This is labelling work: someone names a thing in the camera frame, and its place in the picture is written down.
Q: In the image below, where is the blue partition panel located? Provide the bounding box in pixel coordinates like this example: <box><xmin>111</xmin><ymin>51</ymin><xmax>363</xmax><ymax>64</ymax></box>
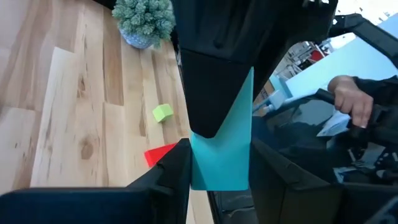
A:
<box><xmin>269</xmin><ymin>14</ymin><xmax>398</xmax><ymax>100</ymax></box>

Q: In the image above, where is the black aluminium table frame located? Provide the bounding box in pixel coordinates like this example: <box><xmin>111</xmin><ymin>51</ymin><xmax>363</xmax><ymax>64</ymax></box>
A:
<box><xmin>206</xmin><ymin>14</ymin><xmax>398</xmax><ymax>224</ymax></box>

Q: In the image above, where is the white paper sheet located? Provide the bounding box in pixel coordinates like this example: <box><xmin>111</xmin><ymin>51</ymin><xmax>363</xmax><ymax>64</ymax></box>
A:
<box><xmin>316</xmin><ymin>111</ymin><xmax>351</xmax><ymax>138</ymax></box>

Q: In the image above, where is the white power adapter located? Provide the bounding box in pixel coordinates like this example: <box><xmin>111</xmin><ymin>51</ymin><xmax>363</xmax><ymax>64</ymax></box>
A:
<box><xmin>266</xmin><ymin>89</ymin><xmax>286</xmax><ymax>113</ymax></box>

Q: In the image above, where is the potted artificial green plant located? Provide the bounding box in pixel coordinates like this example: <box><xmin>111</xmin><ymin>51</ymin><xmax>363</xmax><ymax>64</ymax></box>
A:
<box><xmin>111</xmin><ymin>0</ymin><xmax>177</xmax><ymax>50</ymax></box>

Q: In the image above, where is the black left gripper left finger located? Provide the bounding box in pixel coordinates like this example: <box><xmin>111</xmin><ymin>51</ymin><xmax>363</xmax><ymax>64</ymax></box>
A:
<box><xmin>126</xmin><ymin>138</ymin><xmax>192</xmax><ymax>224</ymax></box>

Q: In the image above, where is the person's hand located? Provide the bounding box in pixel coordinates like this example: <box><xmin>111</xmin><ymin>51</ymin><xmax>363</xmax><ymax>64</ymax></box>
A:
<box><xmin>327</xmin><ymin>74</ymin><xmax>374</xmax><ymax>129</ymax></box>

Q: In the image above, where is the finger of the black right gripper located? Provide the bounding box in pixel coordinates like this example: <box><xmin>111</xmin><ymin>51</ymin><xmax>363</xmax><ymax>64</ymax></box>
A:
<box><xmin>252</xmin><ymin>30</ymin><xmax>312</xmax><ymax>102</ymax></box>
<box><xmin>179</xmin><ymin>48</ymin><xmax>253</xmax><ymax>139</ymax></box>

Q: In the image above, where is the person's forearm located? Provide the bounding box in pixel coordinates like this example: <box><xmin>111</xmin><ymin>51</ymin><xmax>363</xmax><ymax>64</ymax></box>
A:
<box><xmin>353</xmin><ymin>75</ymin><xmax>398</xmax><ymax>108</ymax></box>

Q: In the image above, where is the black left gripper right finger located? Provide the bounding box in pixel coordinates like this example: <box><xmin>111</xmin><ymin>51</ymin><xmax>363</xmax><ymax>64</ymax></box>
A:
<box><xmin>248</xmin><ymin>139</ymin><xmax>343</xmax><ymax>224</ymax></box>

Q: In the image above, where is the long red wooden block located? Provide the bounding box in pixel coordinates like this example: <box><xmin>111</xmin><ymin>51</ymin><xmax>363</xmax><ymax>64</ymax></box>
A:
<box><xmin>143</xmin><ymin>142</ymin><xmax>178</xmax><ymax>168</ymax></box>

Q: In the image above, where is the teal wooden block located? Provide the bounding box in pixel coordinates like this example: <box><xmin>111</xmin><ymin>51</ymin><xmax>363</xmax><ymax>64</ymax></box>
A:
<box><xmin>190</xmin><ymin>67</ymin><xmax>254</xmax><ymax>192</ymax></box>

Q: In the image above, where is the small green wooden cube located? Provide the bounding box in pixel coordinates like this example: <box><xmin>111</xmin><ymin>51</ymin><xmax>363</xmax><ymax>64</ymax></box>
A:
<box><xmin>152</xmin><ymin>103</ymin><xmax>175</xmax><ymax>123</ymax></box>

